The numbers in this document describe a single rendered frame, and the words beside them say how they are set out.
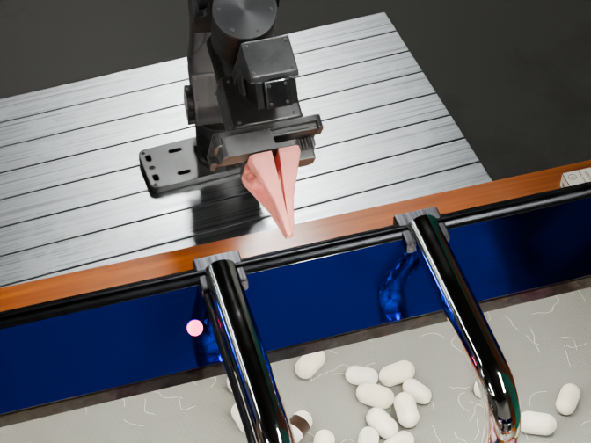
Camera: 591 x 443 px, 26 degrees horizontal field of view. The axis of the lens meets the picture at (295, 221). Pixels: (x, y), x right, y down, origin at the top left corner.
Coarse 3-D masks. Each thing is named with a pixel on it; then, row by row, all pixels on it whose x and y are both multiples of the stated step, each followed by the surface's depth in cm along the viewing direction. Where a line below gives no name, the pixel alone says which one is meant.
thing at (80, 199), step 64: (320, 64) 171; (384, 64) 171; (0, 128) 163; (64, 128) 163; (128, 128) 163; (192, 128) 163; (384, 128) 163; (448, 128) 163; (0, 192) 155; (64, 192) 155; (128, 192) 155; (192, 192) 155; (320, 192) 155; (384, 192) 155; (0, 256) 149; (64, 256) 149; (128, 256) 149
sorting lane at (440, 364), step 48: (384, 336) 132; (432, 336) 132; (528, 336) 132; (576, 336) 132; (192, 384) 128; (288, 384) 128; (336, 384) 128; (432, 384) 128; (528, 384) 128; (576, 384) 128; (0, 432) 124; (48, 432) 124; (96, 432) 124; (144, 432) 124; (192, 432) 124; (240, 432) 124; (336, 432) 124; (432, 432) 124; (480, 432) 124; (576, 432) 124
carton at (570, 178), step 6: (588, 168) 142; (564, 174) 141; (570, 174) 141; (576, 174) 141; (582, 174) 141; (588, 174) 141; (564, 180) 141; (570, 180) 141; (576, 180) 141; (582, 180) 141; (588, 180) 141; (564, 186) 142
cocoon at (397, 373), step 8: (384, 368) 127; (392, 368) 127; (400, 368) 127; (408, 368) 127; (384, 376) 126; (392, 376) 126; (400, 376) 127; (408, 376) 127; (384, 384) 127; (392, 384) 127
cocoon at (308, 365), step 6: (312, 354) 128; (318, 354) 128; (324, 354) 128; (300, 360) 128; (306, 360) 127; (312, 360) 127; (318, 360) 128; (324, 360) 128; (300, 366) 127; (306, 366) 127; (312, 366) 127; (318, 366) 128; (300, 372) 127; (306, 372) 127; (312, 372) 127; (306, 378) 128
